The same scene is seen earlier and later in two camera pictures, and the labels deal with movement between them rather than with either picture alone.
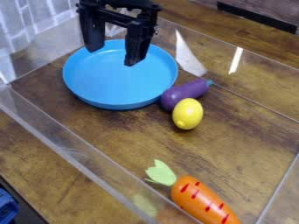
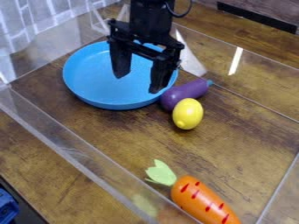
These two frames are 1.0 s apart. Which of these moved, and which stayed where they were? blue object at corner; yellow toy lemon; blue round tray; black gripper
Moved: black gripper
Stayed: blue object at corner; yellow toy lemon; blue round tray
